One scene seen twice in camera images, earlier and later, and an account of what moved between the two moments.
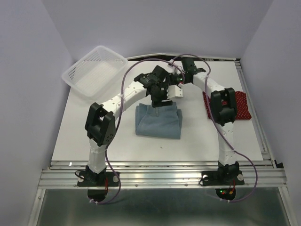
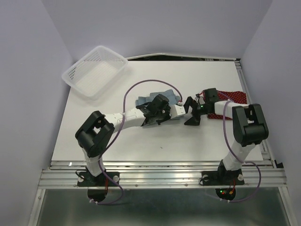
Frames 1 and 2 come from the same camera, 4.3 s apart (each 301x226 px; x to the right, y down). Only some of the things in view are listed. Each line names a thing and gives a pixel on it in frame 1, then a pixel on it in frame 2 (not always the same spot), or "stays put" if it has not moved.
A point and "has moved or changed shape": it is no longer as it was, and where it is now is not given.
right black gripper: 172,78 → 194,120
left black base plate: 97,179 stays put
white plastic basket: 98,75 stays put
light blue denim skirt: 164,121 has moved or changed shape
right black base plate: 222,178 stays put
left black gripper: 157,102 → 168,110
